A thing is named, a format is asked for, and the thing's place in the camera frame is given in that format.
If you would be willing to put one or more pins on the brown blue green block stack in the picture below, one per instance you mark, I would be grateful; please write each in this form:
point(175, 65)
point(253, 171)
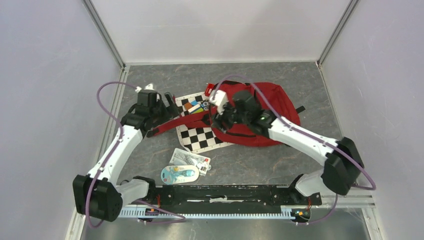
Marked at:
point(193, 107)

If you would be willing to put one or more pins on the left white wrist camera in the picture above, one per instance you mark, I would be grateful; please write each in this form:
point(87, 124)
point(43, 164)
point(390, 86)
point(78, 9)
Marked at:
point(149, 87)

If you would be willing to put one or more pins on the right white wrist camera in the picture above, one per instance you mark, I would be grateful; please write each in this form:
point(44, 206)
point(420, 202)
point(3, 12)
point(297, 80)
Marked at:
point(219, 99)

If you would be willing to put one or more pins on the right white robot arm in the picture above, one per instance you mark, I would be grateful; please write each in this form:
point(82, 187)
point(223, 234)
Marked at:
point(339, 159)

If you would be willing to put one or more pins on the red student backpack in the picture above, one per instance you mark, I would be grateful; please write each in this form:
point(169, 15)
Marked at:
point(268, 94)

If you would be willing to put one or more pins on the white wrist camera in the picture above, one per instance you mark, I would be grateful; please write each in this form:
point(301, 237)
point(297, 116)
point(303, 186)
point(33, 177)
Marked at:
point(149, 87)
point(219, 99)

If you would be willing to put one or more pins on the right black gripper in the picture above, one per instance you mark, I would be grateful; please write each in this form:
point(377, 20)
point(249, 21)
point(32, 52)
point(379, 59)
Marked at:
point(217, 119)

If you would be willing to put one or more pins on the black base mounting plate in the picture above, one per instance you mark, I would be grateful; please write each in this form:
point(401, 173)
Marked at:
point(228, 199)

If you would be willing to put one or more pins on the blue packaged correction tape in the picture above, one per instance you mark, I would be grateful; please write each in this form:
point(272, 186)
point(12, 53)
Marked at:
point(179, 174)

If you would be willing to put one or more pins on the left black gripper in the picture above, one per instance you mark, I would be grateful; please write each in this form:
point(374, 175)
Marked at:
point(167, 114)

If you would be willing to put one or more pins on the packaged ruler set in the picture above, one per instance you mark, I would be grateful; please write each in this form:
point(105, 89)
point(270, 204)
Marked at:
point(182, 157)

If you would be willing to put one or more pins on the red window toy block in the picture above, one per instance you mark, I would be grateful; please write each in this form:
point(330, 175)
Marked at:
point(209, 89)

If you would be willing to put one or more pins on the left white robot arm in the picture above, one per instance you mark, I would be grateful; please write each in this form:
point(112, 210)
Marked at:
point(98, 194)

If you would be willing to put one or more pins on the black white chess mat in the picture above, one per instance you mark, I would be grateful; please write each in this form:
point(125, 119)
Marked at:
point(196, 140)

